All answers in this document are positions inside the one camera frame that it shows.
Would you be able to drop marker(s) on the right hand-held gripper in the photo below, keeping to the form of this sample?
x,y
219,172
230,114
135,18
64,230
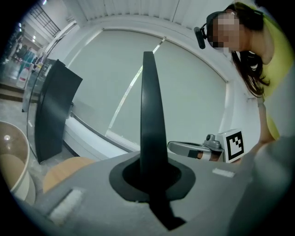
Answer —
x,y
235,146

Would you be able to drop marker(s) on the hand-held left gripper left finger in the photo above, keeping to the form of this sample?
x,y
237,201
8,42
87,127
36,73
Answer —
x,y
92,207

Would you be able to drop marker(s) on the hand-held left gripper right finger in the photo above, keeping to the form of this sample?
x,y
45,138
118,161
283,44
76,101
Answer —
x,y
214,196

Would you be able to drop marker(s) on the person's right forearm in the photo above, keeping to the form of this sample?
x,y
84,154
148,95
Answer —
x,y
265,143

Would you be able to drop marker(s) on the wooden coffee table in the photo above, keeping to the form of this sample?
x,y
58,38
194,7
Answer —
x,y
66,168

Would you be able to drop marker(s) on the person's right hand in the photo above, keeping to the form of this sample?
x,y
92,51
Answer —
x,y
214,156

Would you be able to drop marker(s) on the white round basket table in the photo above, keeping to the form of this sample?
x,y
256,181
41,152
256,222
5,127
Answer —
x,y
13,166

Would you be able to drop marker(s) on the person's head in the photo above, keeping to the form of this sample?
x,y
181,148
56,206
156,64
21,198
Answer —
x,y
232,32

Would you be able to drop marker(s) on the person's yellow shirt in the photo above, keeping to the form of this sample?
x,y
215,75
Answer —
x,y
275,57

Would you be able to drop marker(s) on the glass display counter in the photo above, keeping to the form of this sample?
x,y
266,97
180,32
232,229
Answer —
x,y
38,76

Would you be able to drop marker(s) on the white jug red label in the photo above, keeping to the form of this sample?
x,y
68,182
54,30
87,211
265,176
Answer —
x,y
23,79

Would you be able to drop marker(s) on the black metal railing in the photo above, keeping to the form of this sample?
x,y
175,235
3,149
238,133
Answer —
x,y
46,19

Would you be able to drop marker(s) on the black head-worn camera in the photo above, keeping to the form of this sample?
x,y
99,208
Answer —
x,y
200,38

